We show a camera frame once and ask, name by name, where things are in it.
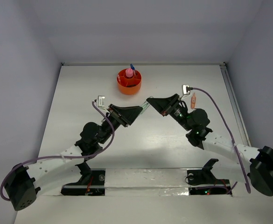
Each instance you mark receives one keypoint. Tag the clear blue-capped glue bottle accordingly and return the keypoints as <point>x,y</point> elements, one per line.
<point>133,68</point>

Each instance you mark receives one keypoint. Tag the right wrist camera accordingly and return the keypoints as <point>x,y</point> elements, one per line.
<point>186,90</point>

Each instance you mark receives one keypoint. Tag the pink glue stick tube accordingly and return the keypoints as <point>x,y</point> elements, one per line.
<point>129,73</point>

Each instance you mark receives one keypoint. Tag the aluminium side rail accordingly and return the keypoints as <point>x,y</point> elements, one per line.
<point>234,104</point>

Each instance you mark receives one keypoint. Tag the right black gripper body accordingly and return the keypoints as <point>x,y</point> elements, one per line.
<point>179,114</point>

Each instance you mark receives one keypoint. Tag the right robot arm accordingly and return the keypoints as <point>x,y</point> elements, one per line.
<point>256,163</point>

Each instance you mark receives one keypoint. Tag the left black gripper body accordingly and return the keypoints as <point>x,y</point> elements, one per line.
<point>114,119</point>

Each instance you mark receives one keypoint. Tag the orange highlighter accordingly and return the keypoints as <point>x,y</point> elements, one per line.
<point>193,101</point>

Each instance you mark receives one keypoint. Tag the orange round organizer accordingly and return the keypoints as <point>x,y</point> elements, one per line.
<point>137,79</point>

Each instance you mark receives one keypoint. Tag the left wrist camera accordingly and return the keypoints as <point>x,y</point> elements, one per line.
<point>101,102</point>

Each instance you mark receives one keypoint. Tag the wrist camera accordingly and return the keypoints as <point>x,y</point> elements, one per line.
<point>186,90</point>
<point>101,102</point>

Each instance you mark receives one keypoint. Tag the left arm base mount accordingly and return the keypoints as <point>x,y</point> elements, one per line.
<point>90,183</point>

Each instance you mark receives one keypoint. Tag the green highlighter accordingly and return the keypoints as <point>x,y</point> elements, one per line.
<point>144,106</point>

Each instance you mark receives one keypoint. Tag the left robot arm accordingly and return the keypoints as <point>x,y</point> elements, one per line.
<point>24,183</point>

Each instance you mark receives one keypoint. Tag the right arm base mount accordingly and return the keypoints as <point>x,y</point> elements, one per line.
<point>201,181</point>

